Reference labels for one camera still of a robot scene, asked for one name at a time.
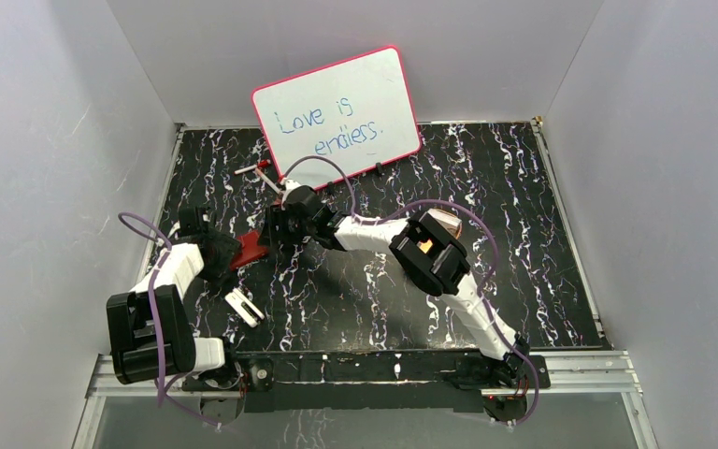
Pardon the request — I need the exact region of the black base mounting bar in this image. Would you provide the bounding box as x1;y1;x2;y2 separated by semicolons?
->
182;349;552;420

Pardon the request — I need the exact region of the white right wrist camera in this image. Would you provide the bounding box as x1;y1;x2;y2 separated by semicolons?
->
279;178;301;203

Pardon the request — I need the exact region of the white whiteboard eraser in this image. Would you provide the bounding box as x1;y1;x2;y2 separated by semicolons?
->
224;288;266;328

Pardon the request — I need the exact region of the red capped white marker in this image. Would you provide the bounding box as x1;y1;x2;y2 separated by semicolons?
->
234;159;271;176

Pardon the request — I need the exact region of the white marker pen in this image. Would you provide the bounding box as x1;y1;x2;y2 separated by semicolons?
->
254;167;281;196

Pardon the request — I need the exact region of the red card holder wallet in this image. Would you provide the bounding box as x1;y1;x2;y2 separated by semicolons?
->
230;230;269;270

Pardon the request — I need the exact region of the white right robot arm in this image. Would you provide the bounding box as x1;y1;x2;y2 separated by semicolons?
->
258;183;533;387

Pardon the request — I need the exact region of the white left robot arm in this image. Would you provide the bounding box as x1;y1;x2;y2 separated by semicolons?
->
106;207;242;389

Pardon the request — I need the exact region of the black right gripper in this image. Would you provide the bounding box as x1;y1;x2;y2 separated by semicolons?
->
257;204;316;249

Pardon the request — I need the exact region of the orange card tray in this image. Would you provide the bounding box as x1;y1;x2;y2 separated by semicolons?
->
427;208;463;239

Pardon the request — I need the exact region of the pink framed whiteboard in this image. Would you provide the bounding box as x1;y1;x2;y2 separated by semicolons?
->
251;46;422;189

